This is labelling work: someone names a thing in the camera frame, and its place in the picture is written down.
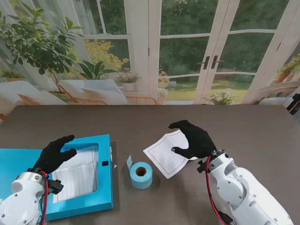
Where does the black stand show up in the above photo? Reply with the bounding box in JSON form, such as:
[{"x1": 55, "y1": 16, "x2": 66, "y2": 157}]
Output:
[{"x1": 286, "y1": 93, "x2": 300, "y2": 115}]

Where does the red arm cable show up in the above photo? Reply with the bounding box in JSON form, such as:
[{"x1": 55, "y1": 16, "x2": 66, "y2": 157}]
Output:
[
  {"x1": 41, "y1": 172, "x2": 50, "y2": 225},
  {"x1": 205, "y1": 156, "x2": 227, "y2": 225}
]

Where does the blue label roll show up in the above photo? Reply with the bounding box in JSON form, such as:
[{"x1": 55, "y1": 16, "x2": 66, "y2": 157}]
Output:
[{"x1": 126, "y1": 154, "x2": 153, "y2": 190}]

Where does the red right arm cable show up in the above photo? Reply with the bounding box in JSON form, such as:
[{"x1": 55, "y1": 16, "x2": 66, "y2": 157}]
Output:
[{"x1": 205, "y1": 156, "x2": 227, "y2": 225}]

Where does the printed garden window backdrop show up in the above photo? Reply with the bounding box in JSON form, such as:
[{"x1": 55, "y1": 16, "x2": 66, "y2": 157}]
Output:
[{"x1": 0, "y1": 0, "x2": 300, "y2": 106}]

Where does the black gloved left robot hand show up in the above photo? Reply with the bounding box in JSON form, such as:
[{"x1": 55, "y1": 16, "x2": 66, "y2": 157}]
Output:
[{"x1": 32, "y1": 135, "x2": 77, "y2": 174}]

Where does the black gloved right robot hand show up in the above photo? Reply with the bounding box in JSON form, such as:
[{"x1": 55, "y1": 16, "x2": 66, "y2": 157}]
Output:
[{"x1": 168, "y1": 120, "x2": 218, "y2": 159}]

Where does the black right camera cable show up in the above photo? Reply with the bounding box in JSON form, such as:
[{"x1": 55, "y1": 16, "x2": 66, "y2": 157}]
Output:
[{"x1": 219, "y1": 210, "x2": 236, "y2": 225}]

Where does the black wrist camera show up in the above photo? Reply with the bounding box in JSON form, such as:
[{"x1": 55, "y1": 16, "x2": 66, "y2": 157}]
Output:
[
  {"x1": 197, "y1": 159, "x2": 209, "y2": 174},
  {"x1": 48, "y1": 179, "x2": 64, "y2": 195}
]

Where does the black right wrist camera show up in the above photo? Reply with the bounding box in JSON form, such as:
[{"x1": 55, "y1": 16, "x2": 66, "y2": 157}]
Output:
[{"x1": 197, "y1": 159, "x2": 209, "y2": 174}]

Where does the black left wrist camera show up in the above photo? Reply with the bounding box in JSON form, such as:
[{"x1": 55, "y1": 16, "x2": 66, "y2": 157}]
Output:
[{"x1": 48, "y1": 179, "x2": 64, "y2": 195}]

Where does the blue file box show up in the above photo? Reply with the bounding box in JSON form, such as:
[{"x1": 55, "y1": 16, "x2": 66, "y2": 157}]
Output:
[{"x1": 0, "y1": 134, "x2": 115, "y2": 222}]

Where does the red left arm cable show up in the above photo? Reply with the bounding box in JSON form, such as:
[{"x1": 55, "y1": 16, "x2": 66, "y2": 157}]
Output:
[{"x1": 41, "y1": 172, "x2": 50, "y2": 225}]

